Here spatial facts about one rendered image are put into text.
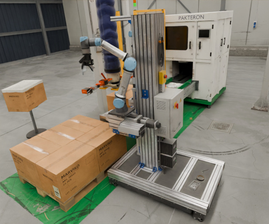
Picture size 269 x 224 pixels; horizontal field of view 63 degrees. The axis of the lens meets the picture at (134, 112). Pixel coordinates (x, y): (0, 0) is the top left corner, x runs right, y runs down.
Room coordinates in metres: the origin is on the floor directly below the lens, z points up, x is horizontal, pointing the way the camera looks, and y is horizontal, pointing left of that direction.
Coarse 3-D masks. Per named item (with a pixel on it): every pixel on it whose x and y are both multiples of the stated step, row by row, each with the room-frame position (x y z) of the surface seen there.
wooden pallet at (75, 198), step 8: (96, 176) 2.29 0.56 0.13; (104, 176) 2.39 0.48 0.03; (32, 184) 2.25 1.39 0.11; (88, 184) 2.27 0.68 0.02; (96, 184) 2.27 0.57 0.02; (40, 192) 2.16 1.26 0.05; (80, 192) 2.14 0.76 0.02; (88, 192) 2.15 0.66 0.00; (56, 200) 1.95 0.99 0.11; (72, 200) 1.96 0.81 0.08; (64, 208) 1.87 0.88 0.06
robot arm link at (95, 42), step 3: (90, 39) 2.17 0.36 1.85; (93, 39) 2.16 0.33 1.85; (96, 39) 2.16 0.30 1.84; (99, 39) 2.16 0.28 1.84; (90, 42) 2.15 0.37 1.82; (93, 42) 2.15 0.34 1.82; (96, 42) 2.15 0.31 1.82; (99, 42) 2.15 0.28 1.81; (90, 45) 2.16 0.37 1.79; (93, 45) 2.16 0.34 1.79; (96, 45) 2.16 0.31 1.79; (99, 45) 2.16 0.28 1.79
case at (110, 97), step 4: (128, 88) 3.38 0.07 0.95; (112, 92) 3.24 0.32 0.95; (128, 92) 3.18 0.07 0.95; (132, 92) 3.17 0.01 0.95; (108, 96) 3.10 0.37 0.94; (112, 96) 3.06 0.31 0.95; (128, 96) 3.00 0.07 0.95; (132, 96) 3.00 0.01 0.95; (108, 100) 3.11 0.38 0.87; (112, 100) 3.07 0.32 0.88; (108, 104) 3.11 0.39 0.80; (112, 104) 3.07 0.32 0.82; (128, 104) 2.91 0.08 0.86; (108, 108) 3.12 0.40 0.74; (112, 108) 3.08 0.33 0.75
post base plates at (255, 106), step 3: (258, 99) 4.34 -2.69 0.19; (255, 102) 4.37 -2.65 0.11; (258, 102) 4.33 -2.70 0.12; (267, 102) 4.23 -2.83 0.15; (255, 105) 4.36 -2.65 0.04; (258, 105) 4.32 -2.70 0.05; (261, 105) 4.18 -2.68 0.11; (267, 105) 4.23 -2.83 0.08; (252, 108) 4.24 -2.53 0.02; (255, 108) 4.21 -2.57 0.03; (258, 108) 4.19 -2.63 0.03; (261, 108) 4.18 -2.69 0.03; (264, 108) 4.17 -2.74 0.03; (267, 108) 4.16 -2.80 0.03; (264, 111) 4.10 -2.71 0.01; (267, 111) 4.08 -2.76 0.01
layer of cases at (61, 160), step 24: (72, 120) 3.19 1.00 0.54; (96, 120) 3.12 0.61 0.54; (24, 144) 2.54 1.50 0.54; (48, 144) 2.50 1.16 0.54; (72, 144) 2.45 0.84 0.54; (96, 144) 2.41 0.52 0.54; (120, 144) 2.71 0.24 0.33; (24, 168) 2.30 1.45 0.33; (48, 168) 1.98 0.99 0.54; (72, 168) 2.03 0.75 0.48; (96, 168) 2.31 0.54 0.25; (48, 192) 2.03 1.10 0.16; (72, 192) 1.98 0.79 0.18
